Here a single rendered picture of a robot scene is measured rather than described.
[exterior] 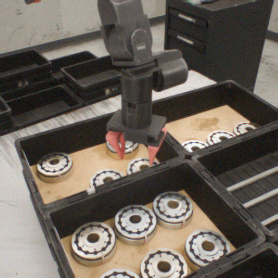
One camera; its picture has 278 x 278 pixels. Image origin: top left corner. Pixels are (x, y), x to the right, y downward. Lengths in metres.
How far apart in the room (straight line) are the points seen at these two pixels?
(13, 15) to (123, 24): 3.32
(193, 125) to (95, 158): 0.37
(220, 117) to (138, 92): 0.73
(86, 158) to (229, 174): 0.44
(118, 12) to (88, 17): 3.64
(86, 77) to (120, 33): 1.75
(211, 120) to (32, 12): 2.94
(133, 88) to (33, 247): 0.61
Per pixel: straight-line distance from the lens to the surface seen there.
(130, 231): 0.84
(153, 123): 0.65
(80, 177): 1.02
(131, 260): 0.83
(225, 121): 1.27
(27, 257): 1.03
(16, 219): 1.13
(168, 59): 0.63
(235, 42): 2.51
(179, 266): 0.79
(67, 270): 0.71
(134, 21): 0.58
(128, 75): 0.59
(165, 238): 0.86
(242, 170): 1.07
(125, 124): 0.64
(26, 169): 0.93
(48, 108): 2.23
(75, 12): 4.12
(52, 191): 0.99
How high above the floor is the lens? 1.52
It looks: 37 degrees down
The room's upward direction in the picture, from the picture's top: straight up
